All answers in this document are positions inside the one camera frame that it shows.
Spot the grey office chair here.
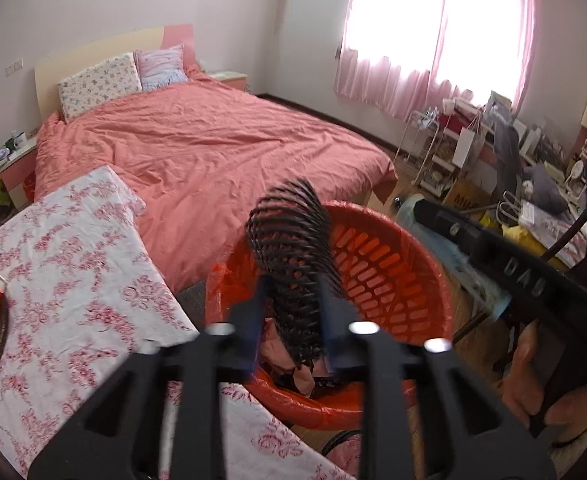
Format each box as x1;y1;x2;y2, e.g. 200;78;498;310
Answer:
493;120;524;196

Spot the cardboard box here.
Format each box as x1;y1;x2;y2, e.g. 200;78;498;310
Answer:
441;177;497;211

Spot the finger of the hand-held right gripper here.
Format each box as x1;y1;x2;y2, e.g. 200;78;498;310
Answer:
412;199;481;263

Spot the pink nightstand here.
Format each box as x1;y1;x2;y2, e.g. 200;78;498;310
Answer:
208;70;250;93
0;135;39;211

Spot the pink curtain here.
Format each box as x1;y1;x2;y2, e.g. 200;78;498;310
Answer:
334;0;541;121

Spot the grey cushion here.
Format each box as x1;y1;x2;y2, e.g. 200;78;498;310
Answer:
523;165;569;216

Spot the white wire trolley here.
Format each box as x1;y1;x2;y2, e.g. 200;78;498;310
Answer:
393;110;461;193

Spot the bed with pink duvet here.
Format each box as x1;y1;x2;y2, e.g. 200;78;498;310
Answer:
33;71;399;301

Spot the white paper bag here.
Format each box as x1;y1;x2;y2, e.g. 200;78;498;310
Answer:
453;125;489;171

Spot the cluttered desk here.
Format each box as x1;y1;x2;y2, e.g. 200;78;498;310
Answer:
443;100;587;271

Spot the black mesh mat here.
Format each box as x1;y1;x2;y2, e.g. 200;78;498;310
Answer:
246;177;333;368

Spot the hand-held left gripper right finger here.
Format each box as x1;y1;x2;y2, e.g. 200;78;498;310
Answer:
318;270;557;480

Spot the pink striped pillow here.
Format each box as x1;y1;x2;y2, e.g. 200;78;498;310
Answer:
134;44;189;92

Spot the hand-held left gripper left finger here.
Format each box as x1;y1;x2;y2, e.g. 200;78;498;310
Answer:
27;272;269;480

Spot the cream pink headboard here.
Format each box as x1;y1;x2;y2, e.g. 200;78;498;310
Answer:
34;22;196;111

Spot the floral pillow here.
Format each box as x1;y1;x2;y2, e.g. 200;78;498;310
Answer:
57;52;143;123

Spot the red plastic basket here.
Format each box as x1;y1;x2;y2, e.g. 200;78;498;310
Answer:
204;200;455;431

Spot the yellow cloth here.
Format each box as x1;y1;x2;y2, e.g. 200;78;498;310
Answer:
481;212;544;256

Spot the person's right hand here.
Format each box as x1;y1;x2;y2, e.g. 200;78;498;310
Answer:
501;321;587;450

